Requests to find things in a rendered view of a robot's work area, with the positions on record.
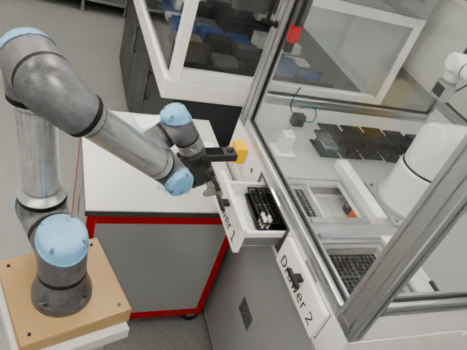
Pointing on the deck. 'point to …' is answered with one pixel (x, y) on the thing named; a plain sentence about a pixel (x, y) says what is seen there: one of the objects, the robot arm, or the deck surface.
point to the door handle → (271, 15)
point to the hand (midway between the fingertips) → (220, 189)
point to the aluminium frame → (412, 247)
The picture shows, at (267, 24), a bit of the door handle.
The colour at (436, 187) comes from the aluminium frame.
